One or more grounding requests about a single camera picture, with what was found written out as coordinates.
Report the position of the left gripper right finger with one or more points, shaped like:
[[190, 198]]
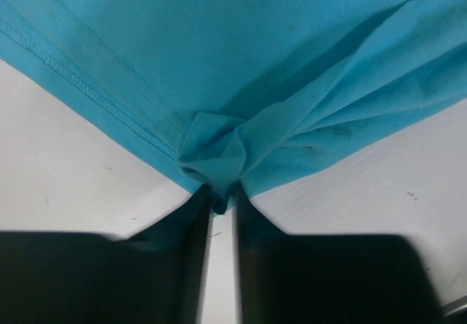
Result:
[[331, 278]]

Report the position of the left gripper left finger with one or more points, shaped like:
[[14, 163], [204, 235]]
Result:
[[154, 276]]

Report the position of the cyan t shirt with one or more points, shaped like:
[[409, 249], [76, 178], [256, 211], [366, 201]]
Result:
[[259, 91]]

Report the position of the aluminium table frame rail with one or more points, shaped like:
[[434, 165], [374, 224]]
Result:
[[456, 309]]

